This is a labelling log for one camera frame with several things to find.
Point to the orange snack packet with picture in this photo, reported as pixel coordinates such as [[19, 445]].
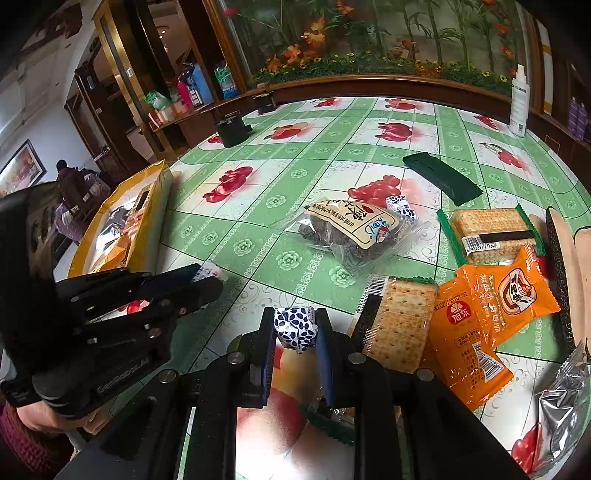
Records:
[[512, 295]]

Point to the white spray bottle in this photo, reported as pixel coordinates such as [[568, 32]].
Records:
[[518, 106]]

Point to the clear bag of dark cakes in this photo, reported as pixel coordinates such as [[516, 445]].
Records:
[[351, 226]]

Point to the wooden glass display cabinet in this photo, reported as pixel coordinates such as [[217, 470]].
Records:
[[120, 69]]

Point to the green zigzag-edged packet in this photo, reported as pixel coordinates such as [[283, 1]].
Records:
[[330, 427]]

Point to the green-edged cracker packet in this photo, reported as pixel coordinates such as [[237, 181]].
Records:
[[485, 226]]

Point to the framed wall picture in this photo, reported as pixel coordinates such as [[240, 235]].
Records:
[[21, 168]]

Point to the clear cracker packet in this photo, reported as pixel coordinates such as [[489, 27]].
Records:
[[401, 318]]

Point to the orange snack packet flower logo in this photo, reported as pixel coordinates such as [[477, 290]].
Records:
[[457, 353]]

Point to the blue white patterned candy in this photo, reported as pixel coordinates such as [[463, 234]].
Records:
[[402, 206], [295, 328]]

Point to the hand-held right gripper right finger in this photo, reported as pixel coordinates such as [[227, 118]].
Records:
[[325, 361]]

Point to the yellow cardboard snack box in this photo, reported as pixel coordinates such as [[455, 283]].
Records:
[[157, 184]]

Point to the silver foil bag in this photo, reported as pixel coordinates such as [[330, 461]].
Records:
[[558, 415]]

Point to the purple bottle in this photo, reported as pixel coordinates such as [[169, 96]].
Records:
[[585, 119], [574, 116]]

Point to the red bottle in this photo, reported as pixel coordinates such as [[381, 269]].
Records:
[[184, 91]]

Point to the person's left forearm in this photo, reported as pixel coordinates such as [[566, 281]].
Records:
[[23, 450]]

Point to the person's left hand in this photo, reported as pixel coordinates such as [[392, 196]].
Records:
[[51, 419]]

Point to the white red candy wrapper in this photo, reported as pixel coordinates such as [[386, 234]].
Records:
[[213, 272]]

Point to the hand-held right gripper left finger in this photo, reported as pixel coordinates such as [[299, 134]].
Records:
[[267, 357]]

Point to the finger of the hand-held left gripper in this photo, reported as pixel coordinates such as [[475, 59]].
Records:
[[180, 276], [198, 296]]

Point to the green plastic bag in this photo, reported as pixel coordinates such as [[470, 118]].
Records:
[[156, 99]]

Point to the dark green snack packet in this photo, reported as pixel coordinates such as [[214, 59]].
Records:
[[441, 177]]

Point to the tan biscuit packets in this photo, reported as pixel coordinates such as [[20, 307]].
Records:
[[561, 251]]

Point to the black box-shaped object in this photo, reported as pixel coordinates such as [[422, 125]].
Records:
[[233, 130]]

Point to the small black object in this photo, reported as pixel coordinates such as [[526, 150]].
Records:
[[264, 102]]

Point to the blue box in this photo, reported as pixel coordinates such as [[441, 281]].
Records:
[[199, 85]]

